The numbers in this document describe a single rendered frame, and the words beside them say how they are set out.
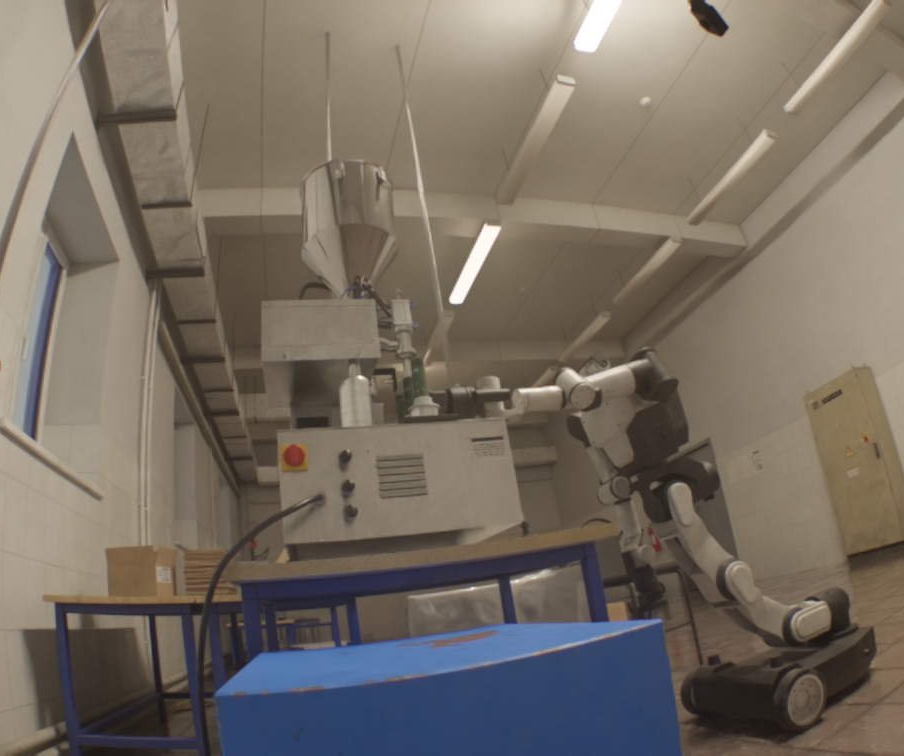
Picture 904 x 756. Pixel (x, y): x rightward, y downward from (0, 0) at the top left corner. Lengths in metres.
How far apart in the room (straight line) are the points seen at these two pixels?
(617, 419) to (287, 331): 1.05
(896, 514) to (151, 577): 6.08
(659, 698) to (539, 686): 0.13
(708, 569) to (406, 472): 1.14
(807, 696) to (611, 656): 1.42
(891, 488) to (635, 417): 4.67
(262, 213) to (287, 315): 4.21
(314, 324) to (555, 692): 0.96
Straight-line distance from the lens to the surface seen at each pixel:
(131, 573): 2.85
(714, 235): 7.51
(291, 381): 1.36
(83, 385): 3.76
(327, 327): 1.26
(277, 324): 1.26
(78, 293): 4.11
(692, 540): 1.87
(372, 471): 1.12
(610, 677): 0.56
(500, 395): 1.49
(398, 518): 1.11
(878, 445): 6.21
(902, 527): 6.24
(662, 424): 1.87
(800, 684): 1.90
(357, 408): 1.18
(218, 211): 5.51
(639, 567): 2.06
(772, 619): 2.10
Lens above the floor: 0.66
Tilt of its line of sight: 22 degrees up
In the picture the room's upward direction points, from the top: 9 degrees counter-clockwise
